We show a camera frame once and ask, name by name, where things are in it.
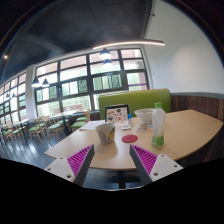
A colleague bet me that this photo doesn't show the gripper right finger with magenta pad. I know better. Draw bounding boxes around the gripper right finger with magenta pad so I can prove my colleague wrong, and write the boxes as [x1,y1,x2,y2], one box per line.
[130,144,182,185]

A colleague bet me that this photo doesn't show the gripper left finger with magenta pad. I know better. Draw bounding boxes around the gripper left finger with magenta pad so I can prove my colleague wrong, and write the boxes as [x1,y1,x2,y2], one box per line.
[46,144,95,186]

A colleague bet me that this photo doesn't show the red round coaster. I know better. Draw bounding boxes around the red round coaster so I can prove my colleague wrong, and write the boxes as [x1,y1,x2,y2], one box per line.
[122,135,138,143]

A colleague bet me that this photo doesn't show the wooden chair by window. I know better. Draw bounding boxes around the wooden chair by window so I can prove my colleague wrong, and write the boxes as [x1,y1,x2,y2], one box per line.
[71,110,90,131]

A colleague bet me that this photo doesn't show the small white card holder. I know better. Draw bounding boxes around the small white card holder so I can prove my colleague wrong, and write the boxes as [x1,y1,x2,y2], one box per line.
[122,124,131,130]

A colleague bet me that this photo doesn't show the white patterned ceramic cup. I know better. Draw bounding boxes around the white patterned ceramic cup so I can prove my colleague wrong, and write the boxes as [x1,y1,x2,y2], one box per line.
[96,123,115,144]

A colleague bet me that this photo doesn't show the wooden chair green seat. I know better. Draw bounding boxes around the wooden chair green seat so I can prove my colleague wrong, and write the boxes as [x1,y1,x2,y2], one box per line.
[28,118,45,141]
[43,116,65,140]

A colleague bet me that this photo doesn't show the white bowl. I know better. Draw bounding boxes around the white bowl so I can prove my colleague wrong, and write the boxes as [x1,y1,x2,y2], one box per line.
[135,108,154,124]

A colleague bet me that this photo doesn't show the clear bottle with green cap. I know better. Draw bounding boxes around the clear bottle with green cap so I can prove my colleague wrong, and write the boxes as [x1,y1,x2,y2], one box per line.
[152,102,165,147]

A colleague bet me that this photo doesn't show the wooden background dining table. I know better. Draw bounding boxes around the wooden background dining table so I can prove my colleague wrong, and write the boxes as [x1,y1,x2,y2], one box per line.
[51,109,81,136]

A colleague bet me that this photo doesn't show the wooden chair green seat left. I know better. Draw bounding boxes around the wooden chair green seat left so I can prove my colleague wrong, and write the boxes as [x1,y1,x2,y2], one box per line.
[28,118,45,141]

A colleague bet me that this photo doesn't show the green upholstered bench backrest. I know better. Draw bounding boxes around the green upholstered bench backrest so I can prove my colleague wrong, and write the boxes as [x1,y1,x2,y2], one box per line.
[98,89,172,119]

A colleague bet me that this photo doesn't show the dark pendant lamp left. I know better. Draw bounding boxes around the dark pendant lamp left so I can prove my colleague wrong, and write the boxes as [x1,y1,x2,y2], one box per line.
[32,77,41,88]

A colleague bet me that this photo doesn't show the dark pendant lamp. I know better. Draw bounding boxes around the dark pendant lamp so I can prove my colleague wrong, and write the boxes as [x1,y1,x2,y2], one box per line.
[100,48,111,60]
[103,59,112,67]
[32,77,41,88]

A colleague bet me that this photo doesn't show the dark pendant lamp far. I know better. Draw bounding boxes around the dark pendant lamp far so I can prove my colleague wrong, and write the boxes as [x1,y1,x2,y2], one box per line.
[103,59,112,67]

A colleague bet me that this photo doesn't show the dark pendant lamp near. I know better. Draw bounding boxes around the dark pendant lamp near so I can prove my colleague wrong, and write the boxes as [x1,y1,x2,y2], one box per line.
[100,48,111,60]

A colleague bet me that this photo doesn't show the long linear ceiling light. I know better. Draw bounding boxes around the long linear ceiling light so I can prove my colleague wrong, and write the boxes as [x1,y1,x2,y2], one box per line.
[93,39,165,50]

